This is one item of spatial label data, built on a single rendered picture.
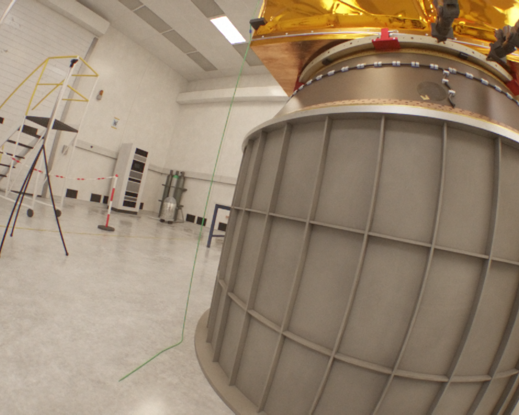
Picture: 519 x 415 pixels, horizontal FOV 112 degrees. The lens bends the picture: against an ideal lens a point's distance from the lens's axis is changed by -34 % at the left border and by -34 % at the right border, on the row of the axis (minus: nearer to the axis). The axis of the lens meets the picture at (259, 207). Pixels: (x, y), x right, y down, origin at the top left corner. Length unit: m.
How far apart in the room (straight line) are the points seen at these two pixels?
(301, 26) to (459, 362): 1.67
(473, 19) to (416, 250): 1.28
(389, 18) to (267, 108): 6.88
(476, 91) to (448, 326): 0.83
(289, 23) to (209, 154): 7.23
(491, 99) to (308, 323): 1.06
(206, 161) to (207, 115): 1.67
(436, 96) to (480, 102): 0.19
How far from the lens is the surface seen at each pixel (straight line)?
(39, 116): 4.66
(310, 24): 1.60
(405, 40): 1.35
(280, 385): 1.02
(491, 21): 1.67
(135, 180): 8.00
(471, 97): 1.08
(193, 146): 9.09
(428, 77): 1.11
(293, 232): 0.90
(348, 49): 1.43
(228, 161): 8.06
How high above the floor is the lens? 0.76
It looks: 2 degrees up
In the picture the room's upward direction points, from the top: 12 degrees clockwise
